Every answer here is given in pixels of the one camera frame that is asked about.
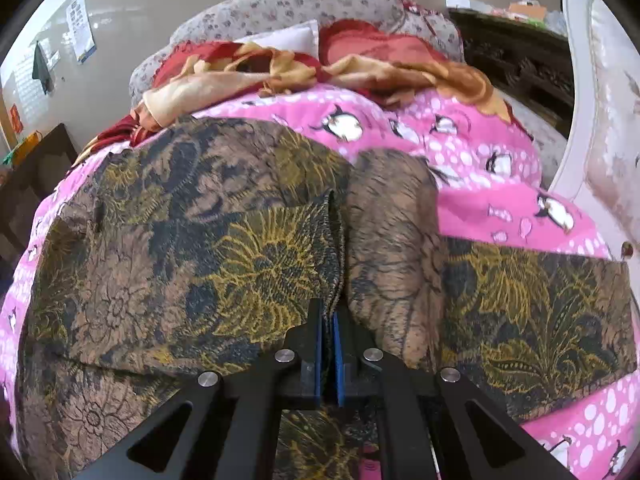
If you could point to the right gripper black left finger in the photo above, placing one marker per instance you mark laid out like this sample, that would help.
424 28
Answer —
223 426

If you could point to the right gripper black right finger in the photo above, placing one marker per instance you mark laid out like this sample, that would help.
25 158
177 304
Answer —
432 425

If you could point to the brown batik patterned cloth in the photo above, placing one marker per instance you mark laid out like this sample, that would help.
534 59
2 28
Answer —
201 250

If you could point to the pink penguin bedsheet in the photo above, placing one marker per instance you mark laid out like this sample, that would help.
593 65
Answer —
488 191

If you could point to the dark wooden side table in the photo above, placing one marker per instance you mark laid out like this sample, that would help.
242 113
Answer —
30 175

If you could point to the dark carved wooden cabinet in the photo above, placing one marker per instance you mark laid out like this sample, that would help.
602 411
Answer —
527 62

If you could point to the red and gold blanket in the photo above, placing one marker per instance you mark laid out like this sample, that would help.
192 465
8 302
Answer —
389 69

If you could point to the white pillow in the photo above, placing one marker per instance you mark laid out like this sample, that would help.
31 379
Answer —
301 38

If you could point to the dark hanging cloth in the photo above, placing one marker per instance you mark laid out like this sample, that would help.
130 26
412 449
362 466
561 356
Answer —
40 70

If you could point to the grey floral pillow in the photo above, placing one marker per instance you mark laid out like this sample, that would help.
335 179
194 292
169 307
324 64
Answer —
233 19

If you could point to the wall calendar poster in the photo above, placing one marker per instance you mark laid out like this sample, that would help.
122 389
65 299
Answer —
80 29

